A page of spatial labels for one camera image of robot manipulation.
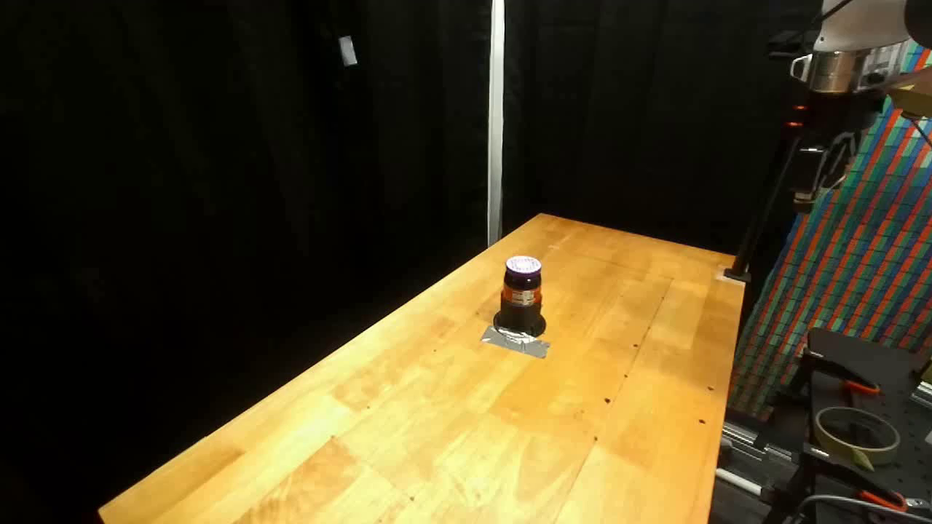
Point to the jar with purple lid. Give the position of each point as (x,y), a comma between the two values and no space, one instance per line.
(523,292)

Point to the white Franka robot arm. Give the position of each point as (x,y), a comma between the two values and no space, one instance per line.
(856,23)

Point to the white vertical pole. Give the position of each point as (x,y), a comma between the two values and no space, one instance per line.
(495,116)

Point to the white tag on curtain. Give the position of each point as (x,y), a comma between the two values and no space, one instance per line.
(348,51)

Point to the black curtain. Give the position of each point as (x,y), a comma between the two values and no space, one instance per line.
(194,192)

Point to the black stand pole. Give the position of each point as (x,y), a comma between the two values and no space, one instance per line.
(770,199)

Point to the beige tape roll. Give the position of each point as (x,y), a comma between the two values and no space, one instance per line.
(826,432)

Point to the colourful striped cloth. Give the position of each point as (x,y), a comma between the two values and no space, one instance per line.
(862,252)

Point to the aluminium rail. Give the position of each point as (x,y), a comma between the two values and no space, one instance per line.
(752,455)

